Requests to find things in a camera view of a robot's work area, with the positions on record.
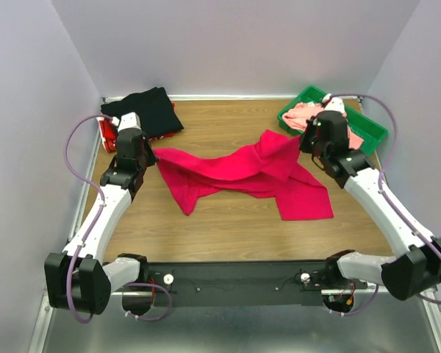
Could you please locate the magenta t shirt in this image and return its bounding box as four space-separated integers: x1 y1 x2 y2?
155 129 334 221

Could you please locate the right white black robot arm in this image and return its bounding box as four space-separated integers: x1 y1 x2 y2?
299 110 441 301

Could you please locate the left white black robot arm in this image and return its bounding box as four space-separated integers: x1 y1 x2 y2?
44 127 157 321

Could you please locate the salmon pink t shirt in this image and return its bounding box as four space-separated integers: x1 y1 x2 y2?
282 99 365 150

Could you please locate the black folded t shirt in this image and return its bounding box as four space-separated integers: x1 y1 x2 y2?
101 87 184 138

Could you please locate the green plastic bin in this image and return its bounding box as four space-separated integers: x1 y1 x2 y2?
277 85 387 156

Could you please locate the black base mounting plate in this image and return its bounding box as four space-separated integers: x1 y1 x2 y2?
139 260 367 307

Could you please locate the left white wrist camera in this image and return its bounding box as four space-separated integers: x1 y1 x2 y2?
110 112 141 132

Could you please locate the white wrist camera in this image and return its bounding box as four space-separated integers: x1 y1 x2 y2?
110 112 141 132
320 93 347 118

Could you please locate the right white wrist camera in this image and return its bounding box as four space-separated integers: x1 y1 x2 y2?
320 93 347 118

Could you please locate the aluminium frame rail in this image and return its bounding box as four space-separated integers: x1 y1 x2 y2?
43 261 437 295

